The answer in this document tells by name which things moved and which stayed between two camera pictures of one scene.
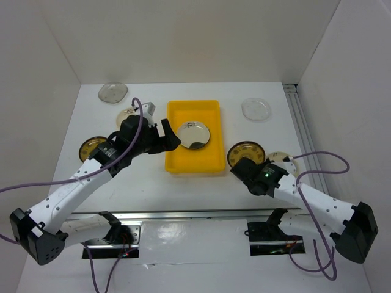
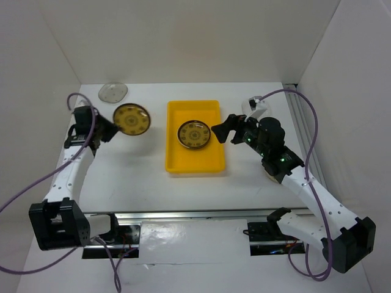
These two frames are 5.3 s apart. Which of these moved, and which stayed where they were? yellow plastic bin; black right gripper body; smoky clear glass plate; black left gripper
Moved: black left gripper; black right gripper body
Stayed: smoky clear glass plate; yellow plastic bin
